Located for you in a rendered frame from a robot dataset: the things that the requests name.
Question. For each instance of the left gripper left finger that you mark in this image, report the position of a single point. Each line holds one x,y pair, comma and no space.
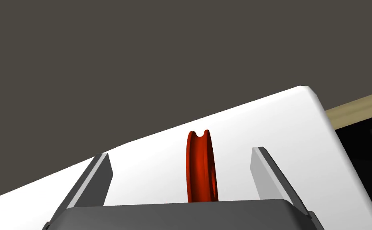
91,183

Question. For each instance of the black appliance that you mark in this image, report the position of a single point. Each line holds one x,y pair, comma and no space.
364,153

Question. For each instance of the white appliance door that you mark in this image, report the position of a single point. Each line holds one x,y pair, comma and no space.
269,124

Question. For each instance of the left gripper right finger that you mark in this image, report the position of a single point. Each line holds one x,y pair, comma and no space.
270,179

